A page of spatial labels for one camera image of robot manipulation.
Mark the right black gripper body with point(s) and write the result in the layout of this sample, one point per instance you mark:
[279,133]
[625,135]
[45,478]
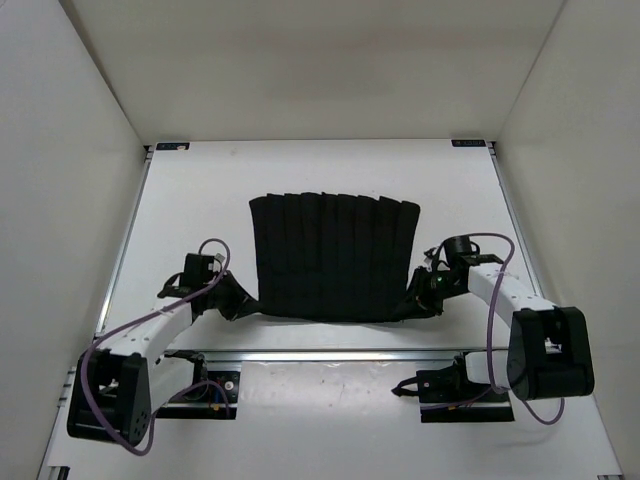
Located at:
[431,289]

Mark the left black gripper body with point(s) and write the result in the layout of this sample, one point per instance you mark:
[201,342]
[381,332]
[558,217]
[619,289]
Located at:
[227,296]

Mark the black pleated skirt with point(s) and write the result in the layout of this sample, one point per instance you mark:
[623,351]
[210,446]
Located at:
[335,257]

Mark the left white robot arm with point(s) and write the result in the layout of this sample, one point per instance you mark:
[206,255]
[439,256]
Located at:
[124,379]

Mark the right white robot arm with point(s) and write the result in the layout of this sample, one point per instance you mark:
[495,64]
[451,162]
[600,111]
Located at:
[548,354]

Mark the right corner label sticker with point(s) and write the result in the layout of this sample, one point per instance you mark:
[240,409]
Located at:
[468,143]

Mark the corner label sticker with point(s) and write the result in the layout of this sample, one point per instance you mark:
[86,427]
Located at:
[172,146]
[468,143]

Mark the left corner label sticker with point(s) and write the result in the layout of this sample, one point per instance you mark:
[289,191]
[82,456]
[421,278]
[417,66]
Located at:
[172,146]

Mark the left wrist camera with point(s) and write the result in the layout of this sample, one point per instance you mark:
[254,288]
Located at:
[197,272]

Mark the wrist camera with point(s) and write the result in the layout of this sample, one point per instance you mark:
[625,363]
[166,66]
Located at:
[459,252]
[197,272]

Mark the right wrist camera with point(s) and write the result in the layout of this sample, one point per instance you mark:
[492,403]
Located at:
[459,252]

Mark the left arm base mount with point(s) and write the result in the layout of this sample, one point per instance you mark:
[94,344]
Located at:
[216,401]

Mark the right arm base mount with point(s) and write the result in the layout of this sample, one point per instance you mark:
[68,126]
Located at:
[448,395]

